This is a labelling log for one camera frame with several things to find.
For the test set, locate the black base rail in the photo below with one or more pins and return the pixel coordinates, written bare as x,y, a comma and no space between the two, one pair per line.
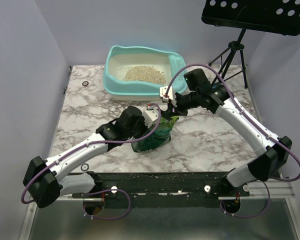
163,189

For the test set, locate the teal and white litter box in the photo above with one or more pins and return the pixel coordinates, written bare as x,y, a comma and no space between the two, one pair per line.
120,58

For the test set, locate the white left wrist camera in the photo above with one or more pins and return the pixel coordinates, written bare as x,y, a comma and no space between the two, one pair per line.
150,113

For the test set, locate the black music stand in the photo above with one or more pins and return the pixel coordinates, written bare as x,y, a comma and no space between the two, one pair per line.
270,16

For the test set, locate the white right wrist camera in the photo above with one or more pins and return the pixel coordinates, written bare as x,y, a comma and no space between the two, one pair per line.
168,95

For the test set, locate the green cat litter bag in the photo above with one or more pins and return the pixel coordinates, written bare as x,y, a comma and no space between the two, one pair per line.
160,137

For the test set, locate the beige cat litter pile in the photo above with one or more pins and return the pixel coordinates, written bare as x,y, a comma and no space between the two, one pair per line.
145,74

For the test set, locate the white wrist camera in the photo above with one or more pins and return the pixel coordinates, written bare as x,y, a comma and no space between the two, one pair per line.
150,113
168,95

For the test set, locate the clear plastic litter scoop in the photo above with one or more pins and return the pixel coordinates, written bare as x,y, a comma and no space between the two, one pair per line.
175,131

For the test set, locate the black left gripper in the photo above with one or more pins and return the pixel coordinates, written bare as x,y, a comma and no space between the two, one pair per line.
145,128

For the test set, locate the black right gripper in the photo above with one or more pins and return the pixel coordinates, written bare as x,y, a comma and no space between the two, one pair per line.
172,110

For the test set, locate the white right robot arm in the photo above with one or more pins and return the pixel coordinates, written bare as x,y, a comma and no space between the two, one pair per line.
270,149

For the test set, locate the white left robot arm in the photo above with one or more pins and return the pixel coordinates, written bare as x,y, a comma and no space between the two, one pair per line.
47,179

